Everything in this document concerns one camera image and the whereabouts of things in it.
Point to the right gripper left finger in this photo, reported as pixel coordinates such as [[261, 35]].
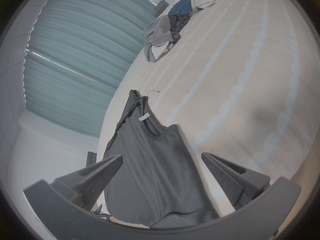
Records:
[[95, 176]]

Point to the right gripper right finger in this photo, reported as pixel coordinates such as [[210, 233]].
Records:
[[232, 184]]

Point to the black garment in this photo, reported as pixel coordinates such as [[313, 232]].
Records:
[[155, 174]]

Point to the bed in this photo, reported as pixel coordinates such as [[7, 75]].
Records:
[[237, 71]]

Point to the pile of clothes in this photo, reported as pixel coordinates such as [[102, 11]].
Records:
[[160, 31]]

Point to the black chest of drawers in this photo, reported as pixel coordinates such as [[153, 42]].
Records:
[[90, 158]]

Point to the blue-green curtain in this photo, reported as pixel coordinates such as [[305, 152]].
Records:
[[87, 29], [62, 96]]

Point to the grey bedside table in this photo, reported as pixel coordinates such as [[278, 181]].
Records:
[[160, 9]]

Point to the white printed pillow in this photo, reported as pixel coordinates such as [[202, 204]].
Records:
[[172, 6]]

